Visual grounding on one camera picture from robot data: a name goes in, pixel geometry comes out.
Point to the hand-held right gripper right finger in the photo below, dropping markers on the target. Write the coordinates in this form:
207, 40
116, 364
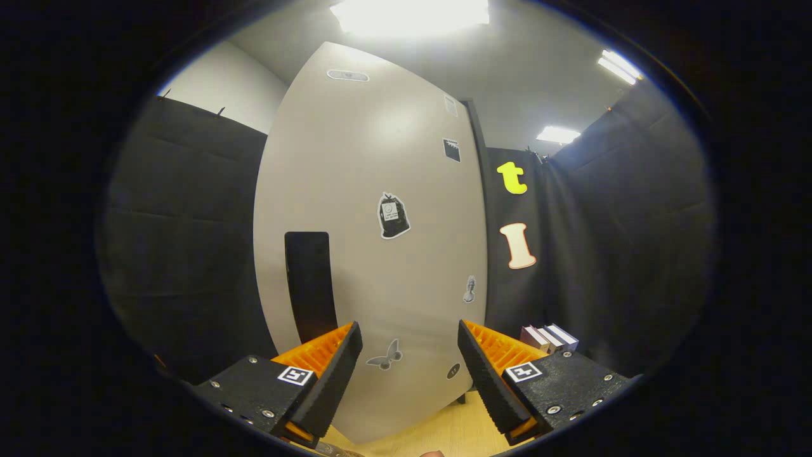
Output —
485, 381

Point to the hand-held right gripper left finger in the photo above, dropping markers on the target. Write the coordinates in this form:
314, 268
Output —
330, 387

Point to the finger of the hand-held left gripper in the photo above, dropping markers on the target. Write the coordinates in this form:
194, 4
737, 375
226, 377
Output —
161, 362

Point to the light grey cabinet door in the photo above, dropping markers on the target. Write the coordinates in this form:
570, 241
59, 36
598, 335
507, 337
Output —
368, 158

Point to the white spine book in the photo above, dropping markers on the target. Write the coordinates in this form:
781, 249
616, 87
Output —
550, 337

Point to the black backdrop cloth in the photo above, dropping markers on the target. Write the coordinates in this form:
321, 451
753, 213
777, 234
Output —
184, 222

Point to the ceiling light panel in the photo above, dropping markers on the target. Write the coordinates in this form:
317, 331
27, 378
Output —
409, 16
558, 134
620, 66

